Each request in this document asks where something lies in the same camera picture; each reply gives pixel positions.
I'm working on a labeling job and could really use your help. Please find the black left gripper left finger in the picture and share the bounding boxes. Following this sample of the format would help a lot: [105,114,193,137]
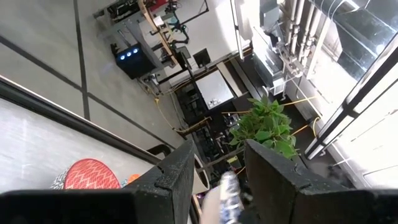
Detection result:
[124,139,195,224]

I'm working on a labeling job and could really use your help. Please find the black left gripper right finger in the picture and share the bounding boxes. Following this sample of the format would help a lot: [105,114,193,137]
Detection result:
[244,139,374,224]

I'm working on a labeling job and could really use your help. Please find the orange patterned bowl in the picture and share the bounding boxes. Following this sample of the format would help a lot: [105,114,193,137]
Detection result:
[121,173,141,187]

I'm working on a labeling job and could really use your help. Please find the blue white patterned bowl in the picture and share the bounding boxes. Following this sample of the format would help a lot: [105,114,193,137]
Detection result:
[198,170,246,224]

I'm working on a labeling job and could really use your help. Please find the green leafy plant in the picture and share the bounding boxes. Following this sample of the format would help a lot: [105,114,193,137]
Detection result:
[228,95,298,160]

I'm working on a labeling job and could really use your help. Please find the red patterned bowl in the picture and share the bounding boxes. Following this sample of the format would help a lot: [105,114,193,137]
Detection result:
[50,157,121,190]

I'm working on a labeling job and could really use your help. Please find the white board panel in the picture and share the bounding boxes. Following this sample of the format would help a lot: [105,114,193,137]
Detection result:
[195,70,235,110]

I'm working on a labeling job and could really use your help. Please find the grey metal unit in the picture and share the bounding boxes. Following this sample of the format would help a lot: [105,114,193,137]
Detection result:
[251,26,287,96]

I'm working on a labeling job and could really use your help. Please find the black computer tower blue lights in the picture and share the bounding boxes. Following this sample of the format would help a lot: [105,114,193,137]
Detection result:
[110,42,159,80]

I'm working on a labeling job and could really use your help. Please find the black monitor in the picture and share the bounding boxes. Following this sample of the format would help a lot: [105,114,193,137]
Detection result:
[192,47,211,68]

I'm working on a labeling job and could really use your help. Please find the wooden beam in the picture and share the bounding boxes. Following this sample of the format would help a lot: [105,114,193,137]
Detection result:
[137,0,180,66]

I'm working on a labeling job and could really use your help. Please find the black curved tube frame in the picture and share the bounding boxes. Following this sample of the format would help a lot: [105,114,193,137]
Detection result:
[146,143,172,157]

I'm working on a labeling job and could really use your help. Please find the yellow floor cable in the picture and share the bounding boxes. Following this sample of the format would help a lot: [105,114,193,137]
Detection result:
[154,97,212,134]

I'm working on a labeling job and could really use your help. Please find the thin yellow cable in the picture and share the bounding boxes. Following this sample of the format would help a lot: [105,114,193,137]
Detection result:
[281,95,318,107]

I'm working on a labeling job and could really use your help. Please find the black window frame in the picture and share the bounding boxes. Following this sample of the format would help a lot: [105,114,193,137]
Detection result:
[304,34,398,161]

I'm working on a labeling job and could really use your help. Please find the white wall pipe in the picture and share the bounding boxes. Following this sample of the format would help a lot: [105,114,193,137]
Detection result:
[303,0,321,54]
[289,0,301,55]

